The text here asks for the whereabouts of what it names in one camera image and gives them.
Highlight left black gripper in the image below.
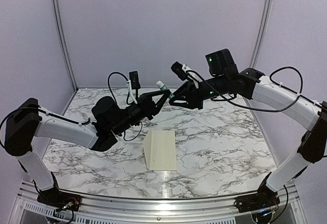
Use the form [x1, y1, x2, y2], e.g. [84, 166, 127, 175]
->
[111, 89, 171, 136]

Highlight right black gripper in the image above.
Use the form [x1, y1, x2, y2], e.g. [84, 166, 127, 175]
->
[169, 73, 230, 109]

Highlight green white glue stick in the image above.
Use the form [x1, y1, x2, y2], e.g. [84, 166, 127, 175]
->
[156, 80, 174, 99]

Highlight cream paper envelope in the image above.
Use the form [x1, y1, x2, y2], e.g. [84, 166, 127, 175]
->
[143, 130, 177, 171]

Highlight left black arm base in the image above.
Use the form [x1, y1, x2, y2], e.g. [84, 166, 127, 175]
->
[37, 172, 81, 212]

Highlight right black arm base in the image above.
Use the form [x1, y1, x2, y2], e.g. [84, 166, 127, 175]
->
[233, 174, 280, 213]

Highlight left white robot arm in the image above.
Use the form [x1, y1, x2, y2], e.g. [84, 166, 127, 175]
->
[1, 91, 169, 206]

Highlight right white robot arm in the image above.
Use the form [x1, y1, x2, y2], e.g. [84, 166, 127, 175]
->
[169, 49, 326, 208]

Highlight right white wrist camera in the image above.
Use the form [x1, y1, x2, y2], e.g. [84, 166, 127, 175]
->
[171, 61, 201, 88]

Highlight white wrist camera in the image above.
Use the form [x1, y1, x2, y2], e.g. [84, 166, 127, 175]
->
[127, 71, 141, 104]
[171, 61, 201, 88]

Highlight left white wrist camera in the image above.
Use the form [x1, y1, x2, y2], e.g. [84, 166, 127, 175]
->
[127, 71, 141, 104]

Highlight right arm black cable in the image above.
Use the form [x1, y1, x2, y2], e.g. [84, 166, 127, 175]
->
[189, 66, 322, 113]

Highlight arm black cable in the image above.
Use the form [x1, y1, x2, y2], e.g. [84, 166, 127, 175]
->
[0, 72, 144, 150]
[189, 66, 322, 113]

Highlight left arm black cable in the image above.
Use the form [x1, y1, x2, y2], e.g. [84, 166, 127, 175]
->
[0, 72, 144, 150]

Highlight front aluminium table rail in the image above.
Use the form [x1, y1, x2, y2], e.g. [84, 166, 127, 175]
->
[8, 182, 308, 223]

